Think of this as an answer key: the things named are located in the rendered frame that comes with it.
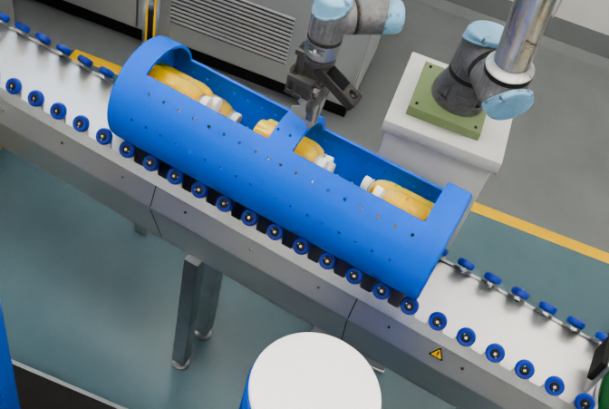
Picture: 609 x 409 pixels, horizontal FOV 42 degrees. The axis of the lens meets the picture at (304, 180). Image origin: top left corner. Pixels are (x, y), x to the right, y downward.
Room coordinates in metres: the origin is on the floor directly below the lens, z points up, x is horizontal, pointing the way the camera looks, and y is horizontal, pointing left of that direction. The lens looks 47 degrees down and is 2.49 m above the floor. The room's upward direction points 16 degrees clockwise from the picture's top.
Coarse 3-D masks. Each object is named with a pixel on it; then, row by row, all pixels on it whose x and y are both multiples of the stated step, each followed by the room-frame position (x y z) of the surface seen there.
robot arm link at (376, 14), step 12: (360, 0) 1.36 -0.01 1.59; (372, 0) 1.37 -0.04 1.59; (384, 0) 1.38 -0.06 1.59; (396, 0) 1.39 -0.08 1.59; (360, 12) 1.33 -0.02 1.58; (372, 12) 1.34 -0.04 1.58; (384, 12) 1.35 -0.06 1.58; (396, 12) 1.37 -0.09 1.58; (360, 24) 1.32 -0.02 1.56; (372, 24) 1.33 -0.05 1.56; (384, 24) 1.34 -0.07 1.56; (396, 24) 1.36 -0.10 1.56
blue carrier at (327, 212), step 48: (144, 48) 1.45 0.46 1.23; (144, 96) 1.34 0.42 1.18; (240, 96) 1.53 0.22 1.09; (144, 144) 1.30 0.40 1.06; (192, 144) 1.27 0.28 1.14; (240, 144) 1.26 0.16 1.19; (288, 144) 1.28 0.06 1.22; (336, 144) 1.45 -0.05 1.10; (240, 192) 1.22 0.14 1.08; (288, 192) 1.20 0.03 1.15; (336, 192) 1.20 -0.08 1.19; (432, 192) 1.37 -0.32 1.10; (336, 240) 1.14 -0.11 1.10; (384, 240) 1.13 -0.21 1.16; (432, 240) 1.13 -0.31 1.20
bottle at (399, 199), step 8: (384, 192) 1.26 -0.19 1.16; (392, 192) 1.26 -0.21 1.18; (400, 192) 1.26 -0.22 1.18; (392, 200) 1.24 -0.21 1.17; (400, 200) 1.24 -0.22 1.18; (408, 200) 1.24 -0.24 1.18; (416, 200) 1.25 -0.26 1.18; (400, 208) 1.23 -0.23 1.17; (408, 208) 1.23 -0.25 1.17; (416, 208) 1.23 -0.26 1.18; (424, 208) 1.24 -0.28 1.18; (416, 216) 1.21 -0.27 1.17; (424, 216) 1.22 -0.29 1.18
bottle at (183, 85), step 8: (152, 72) 1.44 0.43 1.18; (160, 72) 1.44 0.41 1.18; (168, 72) 1.45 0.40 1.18; (160, 80) 1.42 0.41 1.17; (168, 80) 1.42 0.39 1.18; (176, 80) 1.43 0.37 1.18; (184, 80) 1.43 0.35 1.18; (176, 88) 1.41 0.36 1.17; (184, 88) 1.41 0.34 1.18; (192, 88) 1.42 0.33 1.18; (192, 96) 1.40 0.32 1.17; (200, 96) 1.41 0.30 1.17
